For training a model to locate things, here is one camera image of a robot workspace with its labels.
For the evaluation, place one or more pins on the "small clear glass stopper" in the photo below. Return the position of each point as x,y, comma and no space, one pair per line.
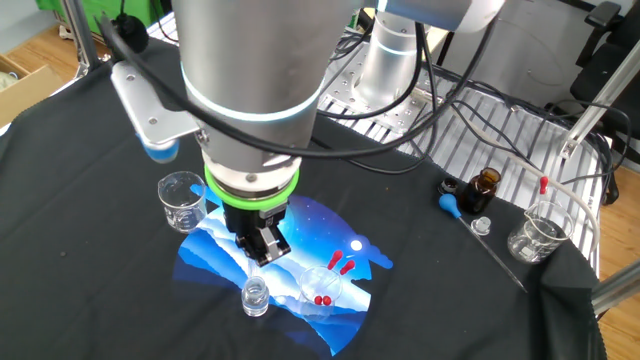
481,226

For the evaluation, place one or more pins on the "brown glass bottle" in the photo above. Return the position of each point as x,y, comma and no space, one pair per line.
477,197

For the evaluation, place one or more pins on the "glass beaker holding droppers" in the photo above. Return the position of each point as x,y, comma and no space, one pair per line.
334,287

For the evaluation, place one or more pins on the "glass beaker holding liquid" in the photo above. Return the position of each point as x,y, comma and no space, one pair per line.
530,245

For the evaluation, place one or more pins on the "clear glass beaker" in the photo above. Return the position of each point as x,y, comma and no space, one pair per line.
182,215

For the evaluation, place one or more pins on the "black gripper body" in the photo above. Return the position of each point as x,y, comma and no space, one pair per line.
255,217

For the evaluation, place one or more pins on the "black office chair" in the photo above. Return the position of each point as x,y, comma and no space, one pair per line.
597,25

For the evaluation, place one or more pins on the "brown cardboard box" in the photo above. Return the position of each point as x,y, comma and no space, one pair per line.
30,95

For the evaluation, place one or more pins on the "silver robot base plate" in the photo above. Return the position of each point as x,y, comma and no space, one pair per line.
400,117

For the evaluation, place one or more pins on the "pale wooden board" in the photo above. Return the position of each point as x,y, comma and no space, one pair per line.
432,47

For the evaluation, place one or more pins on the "long blue bulb pipette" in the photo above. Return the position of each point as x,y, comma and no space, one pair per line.
448,204

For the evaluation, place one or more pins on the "black bottle cap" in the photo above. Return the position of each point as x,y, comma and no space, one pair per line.
448,186

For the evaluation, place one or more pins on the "aluminium frame post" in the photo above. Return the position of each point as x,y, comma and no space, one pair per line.
617,287
595,107
80,35

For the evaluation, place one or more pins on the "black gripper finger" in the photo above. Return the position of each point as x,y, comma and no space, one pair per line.
250,245
276,247

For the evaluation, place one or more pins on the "green fabric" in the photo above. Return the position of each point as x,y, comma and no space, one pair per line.
100,12

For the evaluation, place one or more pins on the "black cloth with blue print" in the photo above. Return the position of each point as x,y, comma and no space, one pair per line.
75,275

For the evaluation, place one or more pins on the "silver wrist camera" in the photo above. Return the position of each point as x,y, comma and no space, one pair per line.
150,115

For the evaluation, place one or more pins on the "small clear glass vial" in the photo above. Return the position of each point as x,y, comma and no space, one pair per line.
255,300

